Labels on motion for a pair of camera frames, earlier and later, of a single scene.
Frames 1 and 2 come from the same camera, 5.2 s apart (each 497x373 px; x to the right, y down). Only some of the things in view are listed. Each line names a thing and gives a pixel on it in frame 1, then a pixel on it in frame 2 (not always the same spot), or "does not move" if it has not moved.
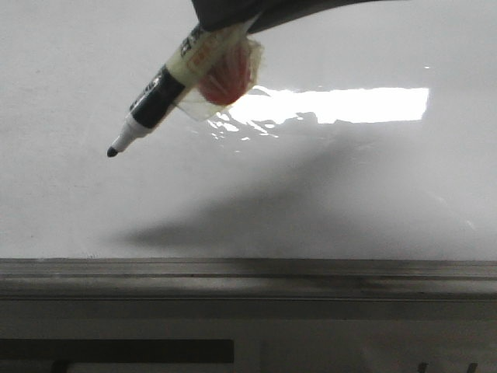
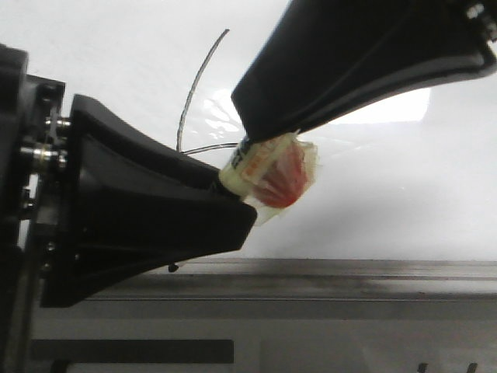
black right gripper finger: (222, 15) to (318, 57)
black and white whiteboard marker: (210, 67) to (271, 172)
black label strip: (116, 350) does not move
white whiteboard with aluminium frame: (361, 165) does not move
